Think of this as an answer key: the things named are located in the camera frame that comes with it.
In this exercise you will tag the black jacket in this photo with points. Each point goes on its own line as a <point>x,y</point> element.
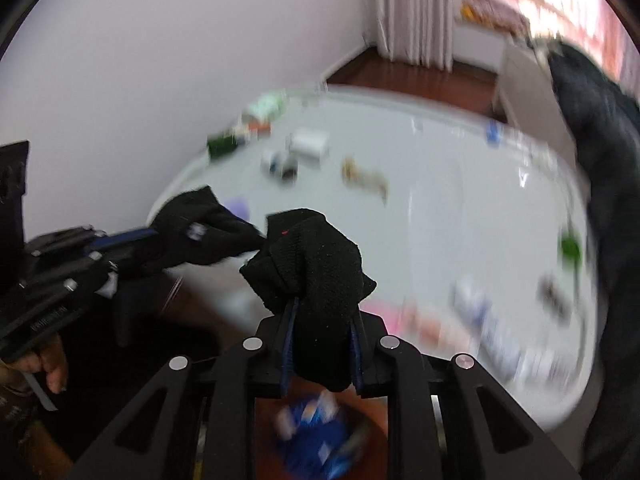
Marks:
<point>610,185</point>

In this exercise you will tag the orange white tube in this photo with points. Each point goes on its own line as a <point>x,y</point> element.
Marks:
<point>252,130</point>

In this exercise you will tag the white squeeze tube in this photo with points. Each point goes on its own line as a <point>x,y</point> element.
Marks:
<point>487,325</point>

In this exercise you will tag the pink packet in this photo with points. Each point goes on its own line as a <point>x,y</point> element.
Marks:
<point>387,315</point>

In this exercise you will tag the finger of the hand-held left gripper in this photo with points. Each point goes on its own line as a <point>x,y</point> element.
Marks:
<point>75,280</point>
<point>120,238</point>

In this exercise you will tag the small blue crumpled scrap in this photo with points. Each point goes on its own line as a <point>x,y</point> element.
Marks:
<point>492,132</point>

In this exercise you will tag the white cabinet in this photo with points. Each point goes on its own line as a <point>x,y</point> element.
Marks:
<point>530,95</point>

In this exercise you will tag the orange white packet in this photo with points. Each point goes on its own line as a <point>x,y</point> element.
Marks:
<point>440,330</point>

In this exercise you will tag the small green white bottle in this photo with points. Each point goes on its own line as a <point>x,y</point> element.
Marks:
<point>265,105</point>

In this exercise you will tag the small dark capped bottle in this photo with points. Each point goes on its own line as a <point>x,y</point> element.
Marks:
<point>282,166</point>

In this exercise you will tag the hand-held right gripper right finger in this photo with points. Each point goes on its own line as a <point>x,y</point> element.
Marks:
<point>356,360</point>

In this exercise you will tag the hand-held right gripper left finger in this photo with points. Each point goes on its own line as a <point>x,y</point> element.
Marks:
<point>289,355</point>

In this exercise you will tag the small dark object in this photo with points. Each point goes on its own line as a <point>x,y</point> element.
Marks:
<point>554,297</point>

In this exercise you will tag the person's left forearm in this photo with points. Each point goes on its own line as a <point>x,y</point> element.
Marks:
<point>30,450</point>

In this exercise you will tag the dark green bottle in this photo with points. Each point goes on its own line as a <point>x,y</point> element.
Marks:
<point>223,145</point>

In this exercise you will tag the small green transparent bottle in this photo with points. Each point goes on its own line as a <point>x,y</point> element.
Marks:
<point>570,250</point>

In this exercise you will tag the pink striped curtain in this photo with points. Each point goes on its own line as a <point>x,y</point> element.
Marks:
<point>415,10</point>

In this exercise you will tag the small purple object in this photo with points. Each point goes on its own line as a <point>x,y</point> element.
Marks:
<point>238,208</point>

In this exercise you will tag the blue cloth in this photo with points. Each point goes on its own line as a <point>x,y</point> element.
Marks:
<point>315,440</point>

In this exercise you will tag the person's left hand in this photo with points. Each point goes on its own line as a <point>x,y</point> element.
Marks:
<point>52,365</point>

